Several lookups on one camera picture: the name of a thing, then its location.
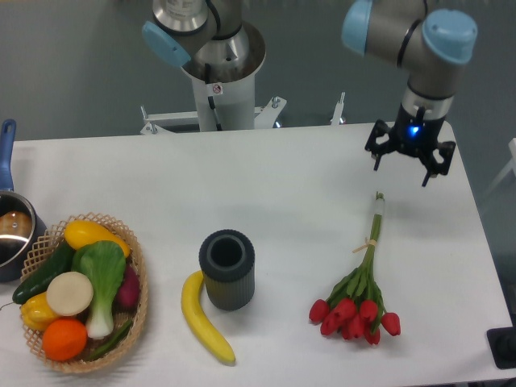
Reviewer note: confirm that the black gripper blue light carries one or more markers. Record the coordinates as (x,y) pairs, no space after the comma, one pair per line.
(413,134)

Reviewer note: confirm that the red tulip bouquet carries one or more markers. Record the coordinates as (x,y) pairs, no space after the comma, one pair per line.
(355,307)

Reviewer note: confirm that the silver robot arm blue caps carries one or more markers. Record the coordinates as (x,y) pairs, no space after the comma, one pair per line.
(221,54)

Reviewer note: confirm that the white object at right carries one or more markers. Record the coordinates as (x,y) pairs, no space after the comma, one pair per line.
(505,175)

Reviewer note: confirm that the dark grey ribbed vase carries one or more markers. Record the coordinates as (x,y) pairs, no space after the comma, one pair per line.
(227,260)

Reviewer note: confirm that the black device at edge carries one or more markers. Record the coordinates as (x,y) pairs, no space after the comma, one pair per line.
(502,346)

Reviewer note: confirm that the yellow banana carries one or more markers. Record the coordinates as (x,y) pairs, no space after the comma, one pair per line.
(201,327)

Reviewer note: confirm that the purple red onion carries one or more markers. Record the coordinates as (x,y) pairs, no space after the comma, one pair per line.
(128,293)

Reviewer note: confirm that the green bok choy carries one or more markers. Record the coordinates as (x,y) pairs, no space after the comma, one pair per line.
(103,263)

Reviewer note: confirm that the green bean pod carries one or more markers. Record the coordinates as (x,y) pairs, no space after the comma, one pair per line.
(111,343)

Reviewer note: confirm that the yellow squash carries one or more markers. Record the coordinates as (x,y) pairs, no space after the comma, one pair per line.
(80,233)

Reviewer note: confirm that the dark green cucumber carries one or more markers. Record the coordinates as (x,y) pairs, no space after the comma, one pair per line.
(60,261)

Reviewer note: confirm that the woven wicker basket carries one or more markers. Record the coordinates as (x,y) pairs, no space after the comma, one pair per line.
(130,310)

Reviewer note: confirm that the beige round disc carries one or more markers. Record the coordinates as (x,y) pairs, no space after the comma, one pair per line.
(69,294)

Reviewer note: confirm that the orange fruit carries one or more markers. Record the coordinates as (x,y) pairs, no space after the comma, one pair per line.
(64,339)

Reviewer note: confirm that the yellow bell pepper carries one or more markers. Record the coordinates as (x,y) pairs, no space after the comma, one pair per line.
(37,314)

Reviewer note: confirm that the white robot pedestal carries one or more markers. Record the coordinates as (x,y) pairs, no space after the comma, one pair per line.
(224,106)

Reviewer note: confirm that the blue handled saucepan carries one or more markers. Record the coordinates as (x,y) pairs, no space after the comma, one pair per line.
(21,226)

